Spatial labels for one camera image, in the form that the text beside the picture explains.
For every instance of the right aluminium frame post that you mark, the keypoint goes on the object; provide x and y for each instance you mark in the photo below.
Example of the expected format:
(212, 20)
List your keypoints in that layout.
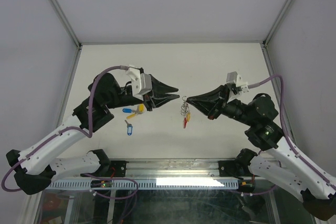
(278, 20)

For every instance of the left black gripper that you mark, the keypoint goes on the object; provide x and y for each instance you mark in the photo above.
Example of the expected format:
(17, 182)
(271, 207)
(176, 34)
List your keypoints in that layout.
(155, 98)

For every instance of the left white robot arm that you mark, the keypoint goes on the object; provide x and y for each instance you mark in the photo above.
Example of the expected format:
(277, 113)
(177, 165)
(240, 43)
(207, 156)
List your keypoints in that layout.
(87, 118)

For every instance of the blue tag key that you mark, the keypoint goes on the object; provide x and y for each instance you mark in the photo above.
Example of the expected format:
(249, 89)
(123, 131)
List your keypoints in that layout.
(127, 110)
(129, 128)

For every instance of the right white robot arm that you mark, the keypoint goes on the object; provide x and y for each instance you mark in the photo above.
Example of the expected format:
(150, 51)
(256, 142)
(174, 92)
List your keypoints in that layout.
(301, 177)

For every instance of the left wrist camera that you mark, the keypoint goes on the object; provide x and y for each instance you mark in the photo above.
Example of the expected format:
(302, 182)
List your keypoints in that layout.
(141, 82)

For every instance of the yellow tag key flat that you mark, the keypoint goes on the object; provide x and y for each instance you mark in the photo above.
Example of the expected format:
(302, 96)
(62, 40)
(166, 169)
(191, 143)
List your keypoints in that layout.
(131, 116)

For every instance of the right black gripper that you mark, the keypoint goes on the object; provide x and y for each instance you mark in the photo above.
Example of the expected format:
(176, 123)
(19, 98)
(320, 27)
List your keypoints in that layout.
(212, 103)

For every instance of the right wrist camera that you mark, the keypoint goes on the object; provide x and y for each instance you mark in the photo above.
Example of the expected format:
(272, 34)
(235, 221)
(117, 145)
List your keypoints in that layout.
(236, 84)

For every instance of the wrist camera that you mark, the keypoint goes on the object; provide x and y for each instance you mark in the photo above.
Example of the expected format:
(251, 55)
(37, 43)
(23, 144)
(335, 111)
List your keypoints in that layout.
(236, 84)
(141, 82)

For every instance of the yellow tag key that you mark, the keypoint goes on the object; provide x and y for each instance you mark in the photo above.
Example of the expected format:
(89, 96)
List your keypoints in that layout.
(139, 110)
(188, 116)
(131, 116)

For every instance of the blue tag key lower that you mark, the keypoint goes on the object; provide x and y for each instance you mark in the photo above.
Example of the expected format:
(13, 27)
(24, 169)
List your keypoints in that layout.
(129, 128)

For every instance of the aluminium front rail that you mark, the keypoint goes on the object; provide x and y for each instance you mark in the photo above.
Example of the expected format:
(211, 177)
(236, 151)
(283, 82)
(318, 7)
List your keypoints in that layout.
(170, 165)

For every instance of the left aluminium frame post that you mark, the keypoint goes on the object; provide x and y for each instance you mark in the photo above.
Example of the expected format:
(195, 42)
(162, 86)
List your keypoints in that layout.
(65, 22)

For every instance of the red handled metal keyring holder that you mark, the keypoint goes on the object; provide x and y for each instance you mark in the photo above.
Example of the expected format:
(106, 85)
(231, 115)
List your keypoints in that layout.
(184, 110)

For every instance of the slotted cable duct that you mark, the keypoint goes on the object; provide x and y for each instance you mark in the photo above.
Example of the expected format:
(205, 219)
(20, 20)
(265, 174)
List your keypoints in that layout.
(162, 183)

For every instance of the blue tag key upper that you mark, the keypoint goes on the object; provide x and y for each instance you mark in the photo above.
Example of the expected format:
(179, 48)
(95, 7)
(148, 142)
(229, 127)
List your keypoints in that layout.
(127, 110)

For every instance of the aluminium frame post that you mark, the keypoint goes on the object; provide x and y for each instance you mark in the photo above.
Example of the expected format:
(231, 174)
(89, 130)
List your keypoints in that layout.
(278, 20)
(65, 22)

